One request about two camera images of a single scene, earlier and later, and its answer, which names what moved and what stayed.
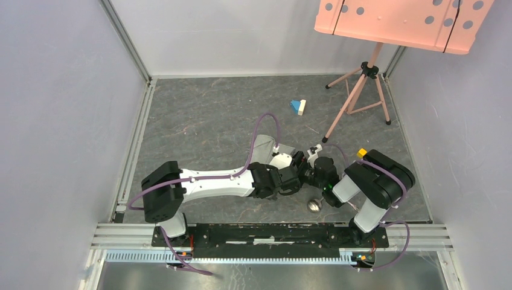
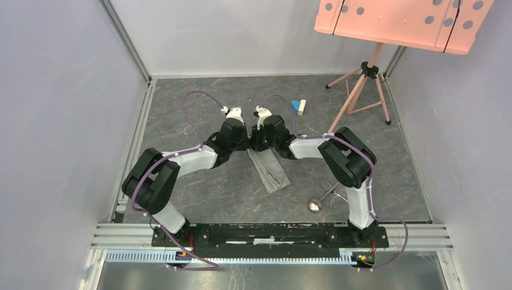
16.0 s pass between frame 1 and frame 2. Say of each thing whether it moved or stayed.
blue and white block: stayed
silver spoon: stayed
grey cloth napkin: moved
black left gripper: moved
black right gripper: moved
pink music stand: stayed
